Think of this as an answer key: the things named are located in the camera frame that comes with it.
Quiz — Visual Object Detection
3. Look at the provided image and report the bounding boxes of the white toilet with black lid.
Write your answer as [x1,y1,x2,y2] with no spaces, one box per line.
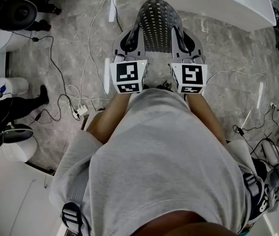
[1,123,38,162]
[0,0,38,54]

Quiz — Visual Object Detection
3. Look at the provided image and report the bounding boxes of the grey and black backpack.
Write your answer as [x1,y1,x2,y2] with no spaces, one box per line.
[248,156,279,225]

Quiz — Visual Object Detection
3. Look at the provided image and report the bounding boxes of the person's left forearm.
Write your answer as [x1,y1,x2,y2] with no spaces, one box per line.
[86,92,133,145]

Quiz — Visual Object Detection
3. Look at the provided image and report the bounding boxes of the long white cable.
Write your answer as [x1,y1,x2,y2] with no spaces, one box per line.
[206,69,268,129]
[65,0,113,108]

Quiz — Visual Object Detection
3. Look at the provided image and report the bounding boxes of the white bathtub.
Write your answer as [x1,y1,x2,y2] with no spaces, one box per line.
[151,0,278,32]

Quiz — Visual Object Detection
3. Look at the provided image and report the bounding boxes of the white power strip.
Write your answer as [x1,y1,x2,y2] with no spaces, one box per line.
[76,105,89,117]

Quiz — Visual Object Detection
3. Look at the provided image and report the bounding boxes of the person's grey right shoe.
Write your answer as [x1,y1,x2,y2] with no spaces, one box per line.
[155,81,175,92]

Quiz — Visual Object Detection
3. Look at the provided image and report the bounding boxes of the person's grey t-shirt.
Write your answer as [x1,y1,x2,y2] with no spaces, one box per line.
[49,87,265,236]

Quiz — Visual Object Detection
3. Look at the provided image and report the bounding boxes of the black power adapter cable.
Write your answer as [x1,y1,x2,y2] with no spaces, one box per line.
[232,104,279,144]

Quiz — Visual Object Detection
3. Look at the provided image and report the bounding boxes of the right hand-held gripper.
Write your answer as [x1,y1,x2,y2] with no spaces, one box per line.
[170,29,208,94]

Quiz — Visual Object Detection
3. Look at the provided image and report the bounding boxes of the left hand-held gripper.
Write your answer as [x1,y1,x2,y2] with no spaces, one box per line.
[109,29,150,94]

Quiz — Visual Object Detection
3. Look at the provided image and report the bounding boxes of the black and grey harness strap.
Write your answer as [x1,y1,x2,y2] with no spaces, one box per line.
[242,172,265,199]
[61,202,84,235]

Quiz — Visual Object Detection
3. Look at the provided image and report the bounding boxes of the white round bin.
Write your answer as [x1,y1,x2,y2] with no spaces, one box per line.
[0,77,29,95]

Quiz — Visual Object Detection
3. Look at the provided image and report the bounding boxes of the person's right forearm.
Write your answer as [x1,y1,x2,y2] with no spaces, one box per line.
[187,93,228,146]

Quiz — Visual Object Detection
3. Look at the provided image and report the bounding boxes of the grey perforated rubber mat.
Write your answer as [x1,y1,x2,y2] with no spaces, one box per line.
[125,0,189,54]

